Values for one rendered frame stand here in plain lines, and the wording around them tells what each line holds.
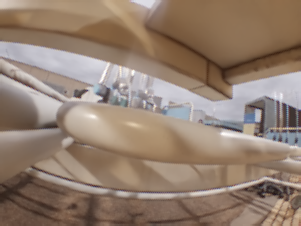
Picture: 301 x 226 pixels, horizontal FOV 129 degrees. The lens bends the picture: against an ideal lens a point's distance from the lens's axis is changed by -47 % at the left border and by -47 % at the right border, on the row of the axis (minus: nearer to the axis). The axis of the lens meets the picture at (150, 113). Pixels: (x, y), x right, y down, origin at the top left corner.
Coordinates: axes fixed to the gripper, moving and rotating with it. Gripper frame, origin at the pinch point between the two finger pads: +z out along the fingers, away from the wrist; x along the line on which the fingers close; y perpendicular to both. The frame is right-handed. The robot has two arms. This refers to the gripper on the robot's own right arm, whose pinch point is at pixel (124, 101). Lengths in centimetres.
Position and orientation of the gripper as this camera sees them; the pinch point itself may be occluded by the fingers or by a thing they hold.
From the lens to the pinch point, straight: 154.6
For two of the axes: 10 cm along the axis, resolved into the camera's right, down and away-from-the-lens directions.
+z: 1.8, 9.2, -3.4
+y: -6.8, 3.7, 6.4
